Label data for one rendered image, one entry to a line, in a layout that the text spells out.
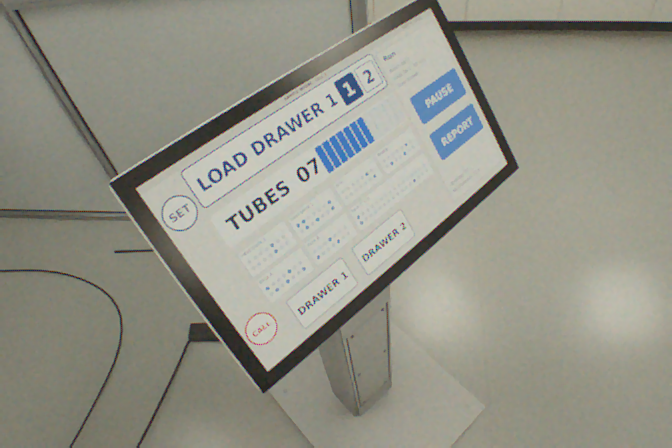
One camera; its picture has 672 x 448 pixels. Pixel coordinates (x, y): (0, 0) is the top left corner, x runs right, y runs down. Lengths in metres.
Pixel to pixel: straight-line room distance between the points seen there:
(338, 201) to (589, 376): 1.28
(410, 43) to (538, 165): 1.55
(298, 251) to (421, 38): 0.35
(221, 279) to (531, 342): 1.31
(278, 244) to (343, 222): 0.09
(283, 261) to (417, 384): 1.05
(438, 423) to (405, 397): 0.12
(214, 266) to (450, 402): 1.13
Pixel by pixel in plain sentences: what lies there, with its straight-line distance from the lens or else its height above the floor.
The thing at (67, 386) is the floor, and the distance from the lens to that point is 1.97.
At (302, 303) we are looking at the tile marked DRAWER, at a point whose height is 1.01.
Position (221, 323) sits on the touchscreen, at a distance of 0.59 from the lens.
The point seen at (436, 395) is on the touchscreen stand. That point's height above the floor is 0.04.
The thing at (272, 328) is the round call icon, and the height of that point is 1.01.
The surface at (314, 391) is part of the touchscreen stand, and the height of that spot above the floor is 0.04.
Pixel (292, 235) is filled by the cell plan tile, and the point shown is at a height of 1.07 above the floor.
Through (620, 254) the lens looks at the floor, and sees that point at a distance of 2.02.
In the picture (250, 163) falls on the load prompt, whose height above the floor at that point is 1.15.
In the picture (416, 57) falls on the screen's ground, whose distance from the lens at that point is 0.72.
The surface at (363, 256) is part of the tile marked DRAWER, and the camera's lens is 0.65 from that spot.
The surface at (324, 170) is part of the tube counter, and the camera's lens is 0.62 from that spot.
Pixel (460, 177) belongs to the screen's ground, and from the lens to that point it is 0.74.
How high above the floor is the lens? 1.55
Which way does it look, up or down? 50 degrees down
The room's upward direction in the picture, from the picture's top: 9 degrees counter-clockwise
